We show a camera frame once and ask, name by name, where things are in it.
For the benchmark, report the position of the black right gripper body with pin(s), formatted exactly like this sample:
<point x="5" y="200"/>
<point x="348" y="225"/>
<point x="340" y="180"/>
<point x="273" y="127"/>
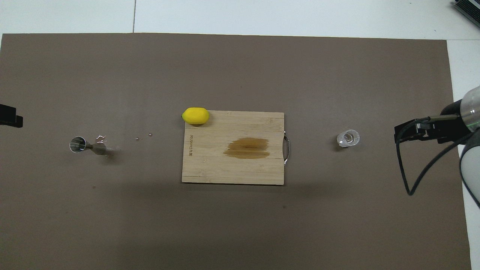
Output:
<point x="450" y="131"/>

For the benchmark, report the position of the small clear plastic cup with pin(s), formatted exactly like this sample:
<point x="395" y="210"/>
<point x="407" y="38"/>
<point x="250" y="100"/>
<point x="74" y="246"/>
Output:
<point x="348" y="138"/>

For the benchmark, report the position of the steel double jigger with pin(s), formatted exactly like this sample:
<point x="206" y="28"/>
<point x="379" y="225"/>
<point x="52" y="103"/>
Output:
<point x="78" y="144"/>

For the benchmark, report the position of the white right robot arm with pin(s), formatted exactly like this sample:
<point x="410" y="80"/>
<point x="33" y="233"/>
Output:
<point x="470" y="165"/>

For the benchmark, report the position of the grey ribbed device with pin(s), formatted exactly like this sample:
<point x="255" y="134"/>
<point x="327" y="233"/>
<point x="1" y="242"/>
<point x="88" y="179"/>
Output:
<point x="470" y="9"/>

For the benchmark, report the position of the large brown table mat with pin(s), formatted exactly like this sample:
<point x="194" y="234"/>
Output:
<point x="112" y="225"/>

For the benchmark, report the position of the yellow lemon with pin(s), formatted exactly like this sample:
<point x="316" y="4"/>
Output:
<point x="195" y="115"/>

